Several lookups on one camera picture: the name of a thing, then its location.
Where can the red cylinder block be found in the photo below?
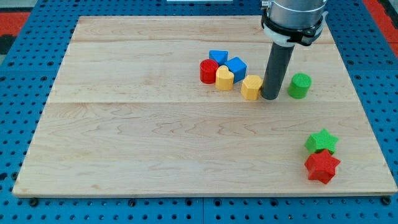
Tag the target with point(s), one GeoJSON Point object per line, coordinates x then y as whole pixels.
{"type": "Point", "coordinates": [208, 68]}

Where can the yellow heart block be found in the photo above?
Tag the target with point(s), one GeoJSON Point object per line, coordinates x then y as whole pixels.
{"type": "Point", "coordinates": [224, 78]}

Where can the red star block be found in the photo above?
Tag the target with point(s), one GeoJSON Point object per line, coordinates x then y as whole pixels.
{"type": "Point", "coordinates": [321, 166]}

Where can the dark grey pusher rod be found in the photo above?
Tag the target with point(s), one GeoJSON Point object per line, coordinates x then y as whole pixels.
{"type": "Point", "coordinates": [277, 64]}

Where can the blue cube block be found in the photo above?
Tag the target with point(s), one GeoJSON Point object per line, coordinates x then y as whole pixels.
{"type": "Point", "coordinates": [237, 67]}

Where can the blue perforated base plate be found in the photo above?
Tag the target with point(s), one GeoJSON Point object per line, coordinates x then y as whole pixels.
{"type": "Point", "coordinates": [30, 67]}

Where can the wooden board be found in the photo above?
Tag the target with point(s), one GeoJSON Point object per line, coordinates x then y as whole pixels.
{"type": "Point", "coordinates": [128, 117]}

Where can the green cylinder block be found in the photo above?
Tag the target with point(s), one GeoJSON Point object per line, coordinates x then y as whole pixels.
{"type": "Point", "coordinates": [299, 85]}

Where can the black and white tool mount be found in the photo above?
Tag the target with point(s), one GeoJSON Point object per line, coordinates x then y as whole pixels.
{"type": "Point", "coordinates": [286, 37]}

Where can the blue triangle block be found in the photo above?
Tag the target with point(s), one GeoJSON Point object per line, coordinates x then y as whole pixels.
{"type": "Point", "coordinates": [220, 56]}

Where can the yellow hexagon block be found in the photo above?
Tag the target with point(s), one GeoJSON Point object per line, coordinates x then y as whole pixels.
{"type": "Point", "coordinates": [250, 87]}

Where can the green star block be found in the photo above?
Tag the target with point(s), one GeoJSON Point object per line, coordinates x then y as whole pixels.
{"type": "Point", "coordinates": [317, 142]}

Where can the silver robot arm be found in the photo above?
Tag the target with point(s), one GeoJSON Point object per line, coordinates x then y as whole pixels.
{"type": "Point", "coordinates": [288, 23]}

